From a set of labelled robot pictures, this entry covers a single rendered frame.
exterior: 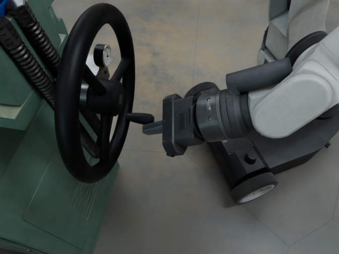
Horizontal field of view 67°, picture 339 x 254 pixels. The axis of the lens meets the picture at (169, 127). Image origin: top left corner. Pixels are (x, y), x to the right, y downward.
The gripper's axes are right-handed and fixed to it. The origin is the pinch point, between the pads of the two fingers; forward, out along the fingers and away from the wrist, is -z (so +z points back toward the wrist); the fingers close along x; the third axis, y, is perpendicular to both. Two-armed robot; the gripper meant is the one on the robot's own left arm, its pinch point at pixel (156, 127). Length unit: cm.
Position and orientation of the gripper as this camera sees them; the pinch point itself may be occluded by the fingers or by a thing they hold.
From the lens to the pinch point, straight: 52.0
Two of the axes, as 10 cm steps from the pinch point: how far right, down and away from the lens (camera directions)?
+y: -5.2, -2.6, -8.1
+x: 0.0, -9.5, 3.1
